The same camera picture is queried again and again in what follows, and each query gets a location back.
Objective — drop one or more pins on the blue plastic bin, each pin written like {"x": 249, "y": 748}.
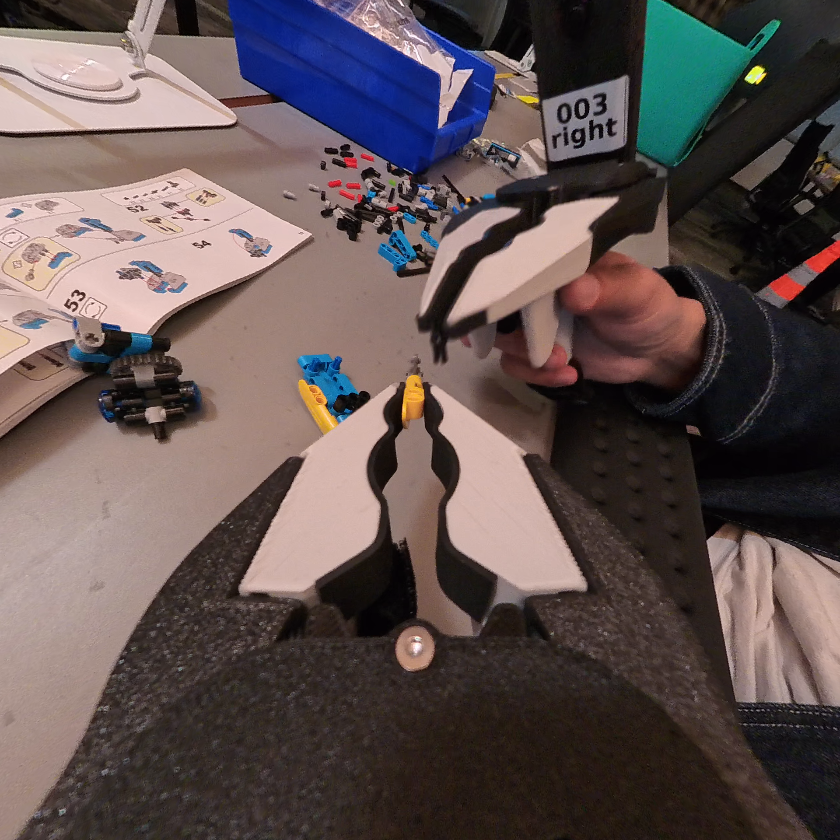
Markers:
{"x": 341, "y": 79}

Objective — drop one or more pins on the person's right hand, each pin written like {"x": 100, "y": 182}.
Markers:
{"x": 630, "y": 328}

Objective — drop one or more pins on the crumpled clear plastic wrappers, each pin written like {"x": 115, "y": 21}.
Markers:
{"x": 407, "y": 39}

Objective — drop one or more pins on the open instruction booklet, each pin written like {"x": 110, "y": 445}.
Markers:
{"x": 131, "y": 249}

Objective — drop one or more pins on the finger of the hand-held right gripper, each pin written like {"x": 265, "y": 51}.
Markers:
{"x": 459, "y": 243}
{"x": 538, "y": 262}

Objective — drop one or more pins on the pile of small building pieces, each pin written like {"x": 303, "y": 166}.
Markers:
{"x": 394, "y": 203}

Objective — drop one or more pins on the person's white shirt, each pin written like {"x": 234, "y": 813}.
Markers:
{"x": 781, "y": 623}

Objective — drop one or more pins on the grey desk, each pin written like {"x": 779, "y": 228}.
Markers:
{"x": 98, "y": 558}

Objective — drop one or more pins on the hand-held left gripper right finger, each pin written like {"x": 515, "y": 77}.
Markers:
{"x": 512, "y": 512}

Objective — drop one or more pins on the yellow building piece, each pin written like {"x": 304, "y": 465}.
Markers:
{"x": 315, "y": 400}
{"x": 412, "y": 397}

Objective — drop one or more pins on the blue-yellow brick assembly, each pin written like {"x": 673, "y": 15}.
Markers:
{"x": 331, "y": 377}

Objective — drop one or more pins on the teal plastic case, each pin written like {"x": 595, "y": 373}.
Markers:
{"x": 689, "y": 79}

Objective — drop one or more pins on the white folding book stand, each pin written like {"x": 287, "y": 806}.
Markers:
{"x": 98, "y": 92}

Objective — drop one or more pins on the dark grey connector piece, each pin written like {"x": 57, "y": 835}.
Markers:
{"x": 415, "y": 364}

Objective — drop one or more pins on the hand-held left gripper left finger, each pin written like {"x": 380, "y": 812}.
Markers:
{"x": 315, "y": 512}

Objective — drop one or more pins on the black perforated panel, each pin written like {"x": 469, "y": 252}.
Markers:
{"x": 643, "y": 492}

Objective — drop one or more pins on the person's right forearm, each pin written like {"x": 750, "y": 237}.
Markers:
{"x": 768, "y": 394}

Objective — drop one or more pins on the orange reflective striped cloth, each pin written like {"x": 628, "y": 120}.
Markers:
{"x": 800, "y": 275}

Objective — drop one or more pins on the blue tracked toy assembly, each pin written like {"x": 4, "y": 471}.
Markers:
{"x": 144, "y": 380}

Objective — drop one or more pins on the black office chair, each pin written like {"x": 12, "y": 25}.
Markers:
{"x": 787, "y": 184}

